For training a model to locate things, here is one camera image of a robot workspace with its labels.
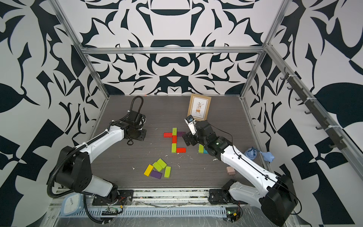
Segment purple block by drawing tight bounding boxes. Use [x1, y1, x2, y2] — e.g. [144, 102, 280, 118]
[150, 170, 163, 179]
[177, 131, 186, 137]

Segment lime block bottom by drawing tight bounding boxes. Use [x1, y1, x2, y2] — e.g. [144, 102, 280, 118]
[171, 143, 177, 153]

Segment yellow block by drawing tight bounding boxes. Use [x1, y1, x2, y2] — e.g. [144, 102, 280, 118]
[144, 165, 154, 177]

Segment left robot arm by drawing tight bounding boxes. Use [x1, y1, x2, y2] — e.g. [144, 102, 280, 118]
[47, 109, 147, 202]

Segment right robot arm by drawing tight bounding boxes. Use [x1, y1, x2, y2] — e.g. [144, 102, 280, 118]
[183, 115, 300, 227]

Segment pink beige small box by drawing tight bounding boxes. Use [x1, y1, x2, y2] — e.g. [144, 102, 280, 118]
[226, 166, 236, 176]

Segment green circuit board left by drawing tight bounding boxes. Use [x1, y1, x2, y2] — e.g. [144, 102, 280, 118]
[101, 206, 123, 216]

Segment circuit board right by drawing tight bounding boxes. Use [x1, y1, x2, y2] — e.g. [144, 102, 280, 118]
[226, 207, 243, 223]

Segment white blue alarm clock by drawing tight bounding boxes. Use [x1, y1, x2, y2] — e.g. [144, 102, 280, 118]
[60, 193, 84, 217]

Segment wooden picture frame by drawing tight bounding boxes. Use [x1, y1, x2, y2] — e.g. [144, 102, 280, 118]
[187, 94, 211, 121]

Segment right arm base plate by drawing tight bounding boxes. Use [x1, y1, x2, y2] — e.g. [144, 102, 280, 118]
[208, 189, 247, 205]

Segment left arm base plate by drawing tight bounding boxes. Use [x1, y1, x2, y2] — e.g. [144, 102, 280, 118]
[92, 190, 134, 206]

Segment aluminium front rail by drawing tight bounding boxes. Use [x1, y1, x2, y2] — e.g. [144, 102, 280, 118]
[56, 187, 291, 207]

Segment white cable duct strip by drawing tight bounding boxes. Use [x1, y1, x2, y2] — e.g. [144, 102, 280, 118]
[82, 206, 227, 218]

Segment wall hook rail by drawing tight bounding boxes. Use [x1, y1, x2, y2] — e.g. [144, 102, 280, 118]
[282, 72, 348, 150]

